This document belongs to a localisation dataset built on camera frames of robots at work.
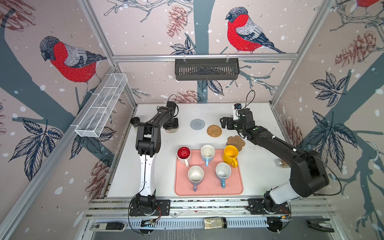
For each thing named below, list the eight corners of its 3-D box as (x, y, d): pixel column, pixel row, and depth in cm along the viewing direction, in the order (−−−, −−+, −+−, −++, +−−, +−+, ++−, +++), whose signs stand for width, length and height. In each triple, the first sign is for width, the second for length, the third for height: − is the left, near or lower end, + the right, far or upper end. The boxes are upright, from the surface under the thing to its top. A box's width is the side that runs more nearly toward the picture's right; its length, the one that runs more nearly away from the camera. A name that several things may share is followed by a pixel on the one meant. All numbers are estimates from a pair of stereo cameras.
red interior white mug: (177, 168, 88) (175, 163, 82) (178, 151, 95) (177, 145, 89) (190, 168, 88) (190, 162, 82) (191, 151, 95) (190, 145, 89)
